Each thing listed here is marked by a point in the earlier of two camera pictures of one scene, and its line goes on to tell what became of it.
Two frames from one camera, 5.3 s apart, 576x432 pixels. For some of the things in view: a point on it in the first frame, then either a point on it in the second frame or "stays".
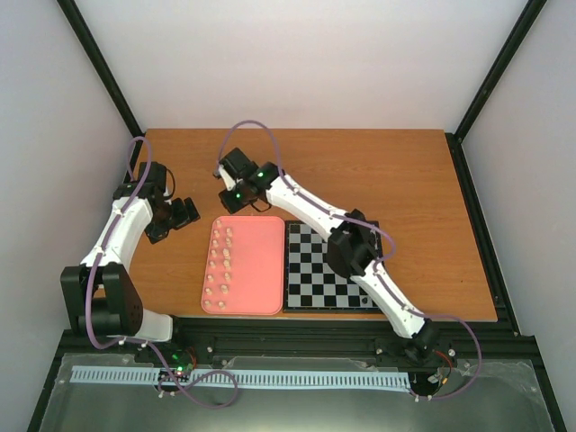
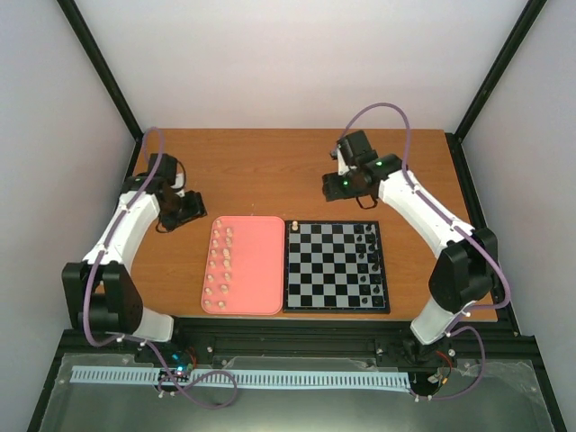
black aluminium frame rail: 231,338 stays
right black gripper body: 241,202 → 344,191
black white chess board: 310,284 stays
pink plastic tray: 245,264 stays
